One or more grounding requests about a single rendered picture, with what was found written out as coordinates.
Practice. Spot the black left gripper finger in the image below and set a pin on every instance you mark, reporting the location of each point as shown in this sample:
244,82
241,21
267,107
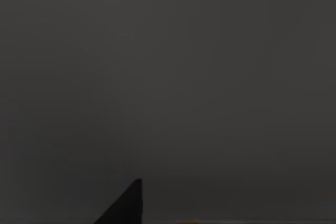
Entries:
130,205

